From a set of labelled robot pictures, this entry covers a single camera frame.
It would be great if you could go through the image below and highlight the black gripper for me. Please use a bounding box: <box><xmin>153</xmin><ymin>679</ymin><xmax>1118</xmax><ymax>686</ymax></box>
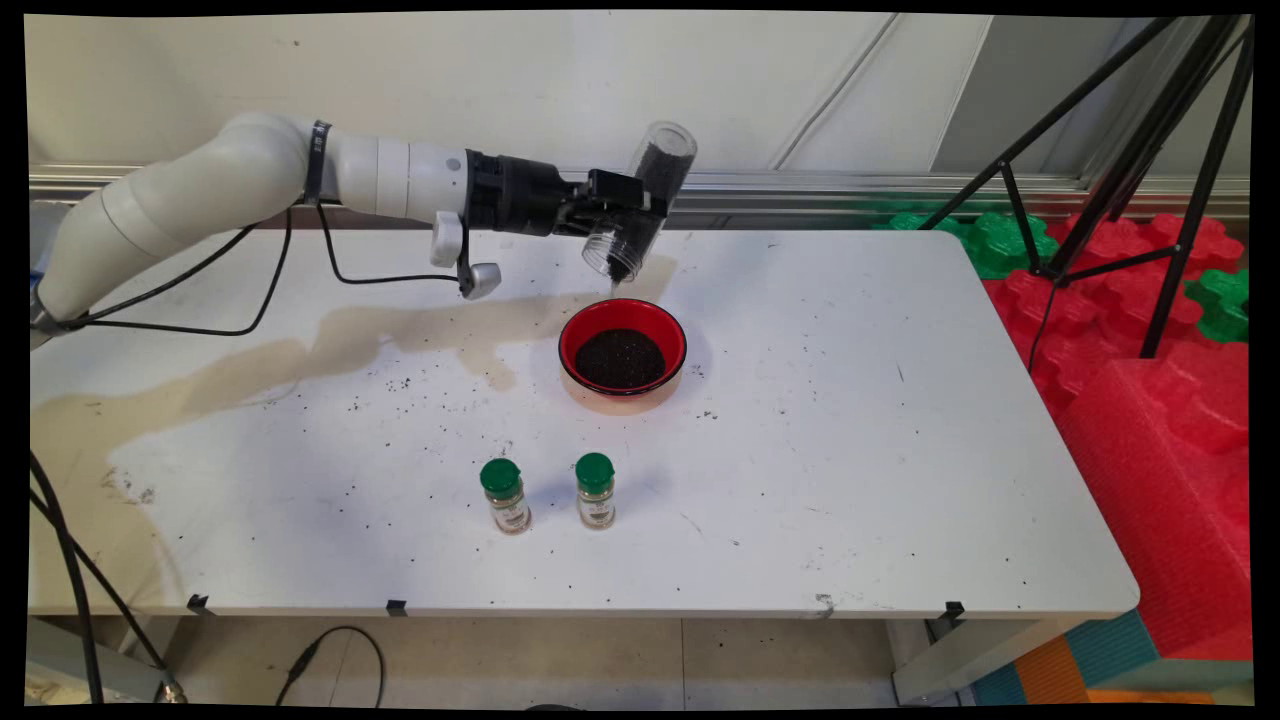
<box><xmin>465</xmin><ymin>150</ymin><xmax>669</xmax><ymax>239</ymax></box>

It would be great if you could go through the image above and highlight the clear plastic jar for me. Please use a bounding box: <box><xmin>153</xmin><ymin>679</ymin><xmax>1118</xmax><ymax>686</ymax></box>
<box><xmin>582</xmin><ymin>120</ymin><xmax>699</xmax><ymax>283</ymax></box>

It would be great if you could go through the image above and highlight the pale grey robot base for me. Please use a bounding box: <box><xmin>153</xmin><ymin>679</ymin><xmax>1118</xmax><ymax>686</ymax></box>
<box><xmin>30</xmin><ymin>200</ymin><xmax>71</xmax><ymax>301</ymax></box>

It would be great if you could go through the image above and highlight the red bowl with black rim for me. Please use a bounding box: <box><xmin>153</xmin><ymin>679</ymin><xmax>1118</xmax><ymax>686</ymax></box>
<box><xmin>558</xmin><ymin>298</ymin><xmax>689</xmax><ymax>416</ymax></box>

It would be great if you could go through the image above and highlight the black seeds heap in bowl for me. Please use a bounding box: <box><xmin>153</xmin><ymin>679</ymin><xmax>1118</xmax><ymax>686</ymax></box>
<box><xmin>575</xmin><ymin>328</ymin><xmax>667</xmax><ymax>392</ymax></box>

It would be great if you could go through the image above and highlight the spice bottle with green lid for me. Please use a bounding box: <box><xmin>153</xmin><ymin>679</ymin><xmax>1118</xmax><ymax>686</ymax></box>
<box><xmin>480</xmin><ymin>458</ymin><xmax>534</xmax><ymax>536</ymax></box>
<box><xmin>575</xmin><ymin>452</ymin><xmax>618</xmax><ymax>531</ymax></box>

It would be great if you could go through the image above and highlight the small green foam block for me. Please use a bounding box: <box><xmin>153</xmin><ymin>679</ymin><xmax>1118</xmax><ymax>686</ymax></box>
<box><xmin>875</xmin><ymin>210</ymin><xmax>963</xmax><ymax>236</ymax></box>

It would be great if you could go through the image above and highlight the large green foam block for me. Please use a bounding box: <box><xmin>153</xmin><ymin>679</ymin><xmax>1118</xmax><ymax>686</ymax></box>
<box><xmin>960</xmin><ymin>212</ymin><xmax>1059</xmax><ymax>281</ymax></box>

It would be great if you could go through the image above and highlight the black tripod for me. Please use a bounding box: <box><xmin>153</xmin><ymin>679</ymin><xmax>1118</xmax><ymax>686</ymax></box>
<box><xmin>918</xmin><ymin>15</ymin><xmax>1253</xmax><ymax>373</ymax></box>

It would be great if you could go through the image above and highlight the white table leg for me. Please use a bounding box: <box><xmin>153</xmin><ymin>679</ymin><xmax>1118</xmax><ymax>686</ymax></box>
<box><xmin>28</xmin><ymin>615</ymin><xmax>166</xmax><ymax>701</ymax></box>
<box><xmin>890</xmin><ymin>618</ymin><xmax>1086</xmax><ymax>706</ymax></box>

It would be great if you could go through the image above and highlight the blue and orange foam mat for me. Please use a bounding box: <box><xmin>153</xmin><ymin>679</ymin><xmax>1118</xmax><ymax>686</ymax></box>
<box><xmin>970</xmin><ymin>610</ymin><xmax>1251</xmax><ymax>706</ymax></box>

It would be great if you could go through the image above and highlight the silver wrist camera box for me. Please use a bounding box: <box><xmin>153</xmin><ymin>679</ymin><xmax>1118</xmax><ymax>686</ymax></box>
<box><xmin>430</xmin><ymin>210</ymin><xmax>503</xmax><ymax>301</ymax></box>

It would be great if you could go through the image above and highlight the aluminium rail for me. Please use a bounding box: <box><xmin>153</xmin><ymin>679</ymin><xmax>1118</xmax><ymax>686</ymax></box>
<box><xmin>30</xmin><ymin>163</ymin><xmax>1251</xmax><ymax>223</ymax></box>

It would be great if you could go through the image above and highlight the white wall cable conduit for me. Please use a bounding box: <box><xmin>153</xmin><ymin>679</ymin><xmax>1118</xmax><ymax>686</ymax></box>
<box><xmin>775</xmin><ymin>15</ymin><xmax>901</xmax><ymax>171</ymax></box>

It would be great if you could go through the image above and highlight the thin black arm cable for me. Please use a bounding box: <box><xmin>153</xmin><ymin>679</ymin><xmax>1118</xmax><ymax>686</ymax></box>
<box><xmin>60</xmin><ymin>205</ymin><xmax>471</xmax><ymax>338</ymax></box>

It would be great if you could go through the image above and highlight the black floor cable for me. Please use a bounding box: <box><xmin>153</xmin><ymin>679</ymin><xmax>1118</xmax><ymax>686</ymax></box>
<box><xmin>275</xmin><ymin>626</ymin><xmax>386</xmax><ymax>707</ymax></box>

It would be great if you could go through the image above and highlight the thick black cable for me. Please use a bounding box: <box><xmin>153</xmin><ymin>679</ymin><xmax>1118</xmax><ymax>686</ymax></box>
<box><xmin>28</xmin><ymin>455</ymin><xmax>188</xmax><ymax>704</ymax></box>

